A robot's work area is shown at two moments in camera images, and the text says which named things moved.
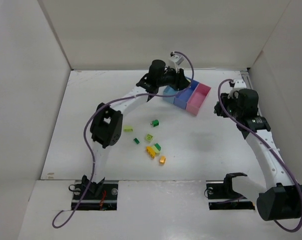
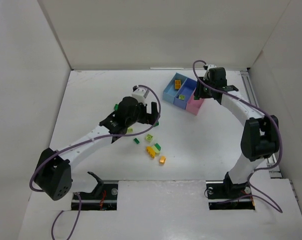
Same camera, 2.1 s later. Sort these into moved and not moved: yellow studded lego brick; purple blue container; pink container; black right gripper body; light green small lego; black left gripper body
Moved: black left gripper body; black right gripper body
Not moved: purple blue container; light green small lego; pink container; yellow studded lego brick
